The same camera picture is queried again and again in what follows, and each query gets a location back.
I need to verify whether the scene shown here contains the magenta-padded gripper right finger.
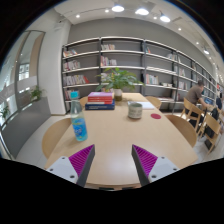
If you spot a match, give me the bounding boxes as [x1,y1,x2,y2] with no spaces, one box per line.
[131,143,181,188]

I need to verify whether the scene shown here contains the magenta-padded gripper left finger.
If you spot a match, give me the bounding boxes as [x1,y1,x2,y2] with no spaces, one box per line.
[45,143,96,188]

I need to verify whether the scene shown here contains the clear blue-capped drink bottle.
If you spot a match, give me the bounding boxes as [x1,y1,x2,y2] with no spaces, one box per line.
[69,90,89,143]

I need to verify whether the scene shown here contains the curved-back wooden table chair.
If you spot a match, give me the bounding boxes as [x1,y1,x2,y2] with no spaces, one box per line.
[145,95,163,110]
[41,117,73,160]
[79,96,90,108]
[165,114,199,148]

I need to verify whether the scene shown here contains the grey-green patterned ceramic mug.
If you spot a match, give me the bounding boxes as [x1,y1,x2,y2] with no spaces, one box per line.
[127,101,144,120]

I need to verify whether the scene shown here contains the dark blue thick book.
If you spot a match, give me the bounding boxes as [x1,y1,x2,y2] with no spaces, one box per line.
[84,100,116,111]

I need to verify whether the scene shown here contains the slatted wooden chair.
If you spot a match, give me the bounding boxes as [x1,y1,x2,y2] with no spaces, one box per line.
[200,111,224,154]
[180,97,205,130]

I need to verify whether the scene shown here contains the red hardcover book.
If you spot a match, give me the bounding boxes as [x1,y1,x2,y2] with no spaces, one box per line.
[87,96,115,104]

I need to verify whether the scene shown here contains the pink hardcover book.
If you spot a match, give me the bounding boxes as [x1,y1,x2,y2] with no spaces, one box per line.
[87,91,115,99]

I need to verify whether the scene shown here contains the green window potted plant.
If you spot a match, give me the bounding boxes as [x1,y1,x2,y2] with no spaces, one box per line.
[29,85,45,102]
[0,104,11,121]

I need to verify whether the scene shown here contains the person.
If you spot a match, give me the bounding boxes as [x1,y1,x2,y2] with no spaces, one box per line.
[184,79,215,128]

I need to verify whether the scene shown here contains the green potted table plant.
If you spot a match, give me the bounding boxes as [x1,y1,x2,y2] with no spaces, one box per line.
[95,67,144,102]

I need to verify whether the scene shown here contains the round ceiling lights group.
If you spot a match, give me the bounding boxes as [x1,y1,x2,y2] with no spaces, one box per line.
[74,3,213,56]

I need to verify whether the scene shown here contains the grey wall shelf unit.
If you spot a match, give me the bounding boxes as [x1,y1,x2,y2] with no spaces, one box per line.
[60,35,222,113]

